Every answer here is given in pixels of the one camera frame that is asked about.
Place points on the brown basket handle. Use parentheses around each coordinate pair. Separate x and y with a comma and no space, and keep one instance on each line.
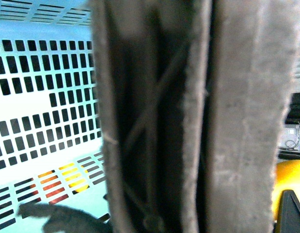
(192,97)

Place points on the light blue plastic basket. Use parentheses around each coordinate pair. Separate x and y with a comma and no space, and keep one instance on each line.
(50,136)

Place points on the yellow mango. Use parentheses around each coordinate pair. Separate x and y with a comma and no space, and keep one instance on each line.
(287,178)

